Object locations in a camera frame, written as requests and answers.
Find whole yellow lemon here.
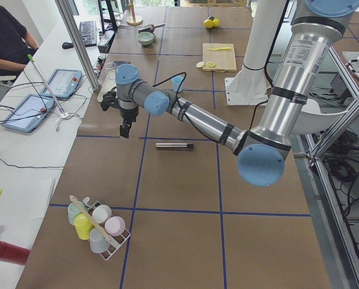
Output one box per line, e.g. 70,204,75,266
203,19,214,29
213,18,220,28

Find white cup on rack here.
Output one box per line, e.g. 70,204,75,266
92,205,112,224

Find aluminium frame post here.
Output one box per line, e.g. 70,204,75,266
55,0,100,92

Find person in black shirt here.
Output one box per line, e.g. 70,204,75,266
0,5,40,76

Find wooden cup tree stand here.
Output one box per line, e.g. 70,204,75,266
126,0,143,26

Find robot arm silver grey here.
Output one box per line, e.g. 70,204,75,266
115,1,359,187

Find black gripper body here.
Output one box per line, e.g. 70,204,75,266
119,107,139,138

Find steel muddler black tip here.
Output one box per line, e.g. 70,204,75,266
155,143,194,149

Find green bowl of ice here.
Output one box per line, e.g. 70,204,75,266
137,32,155,46

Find black computer mouse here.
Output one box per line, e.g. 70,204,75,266
61,42,74,49

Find yellow lemon slice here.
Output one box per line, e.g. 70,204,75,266
196,61,204,69

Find light blue plastic cup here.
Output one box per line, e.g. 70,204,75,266
171,75,183,92

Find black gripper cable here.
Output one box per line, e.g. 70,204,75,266
153,71,198,127

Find grey cup on rack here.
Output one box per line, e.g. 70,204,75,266
89,228,109,253

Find green cup on rack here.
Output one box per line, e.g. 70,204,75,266
67,202,81,225

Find pink cup on rack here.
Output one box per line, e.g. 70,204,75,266
105,216,126,237

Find blue teach pendant far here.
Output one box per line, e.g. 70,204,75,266
48,69,82,100

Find metal ice scoop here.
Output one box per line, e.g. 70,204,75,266
138,23,165,34

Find cream bear serving tray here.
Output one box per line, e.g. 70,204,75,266
97,69,116,102

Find blue teach pendant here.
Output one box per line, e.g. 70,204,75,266
48,69,82,100
2,95,55,133

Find clear wine glass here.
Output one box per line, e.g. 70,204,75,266
105,62,115,78

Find red bottle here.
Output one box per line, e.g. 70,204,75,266
0,240,31,266

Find bamboo cutting board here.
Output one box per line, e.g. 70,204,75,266
203,43,237,72

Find yellow plastic knife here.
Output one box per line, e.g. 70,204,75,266
207,46,232,51

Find blue teach pendant near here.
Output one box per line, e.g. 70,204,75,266
2,95,55,133

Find yellow cup on rack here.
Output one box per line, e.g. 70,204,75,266
73,213,94,240

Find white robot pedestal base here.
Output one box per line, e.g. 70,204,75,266
225,0,288,105

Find white wire cup rack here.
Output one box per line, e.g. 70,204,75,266
83,197,130,260

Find black keyboard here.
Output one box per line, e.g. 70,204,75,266
79,20,97,47

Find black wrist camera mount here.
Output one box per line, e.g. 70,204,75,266
100,90,120,111

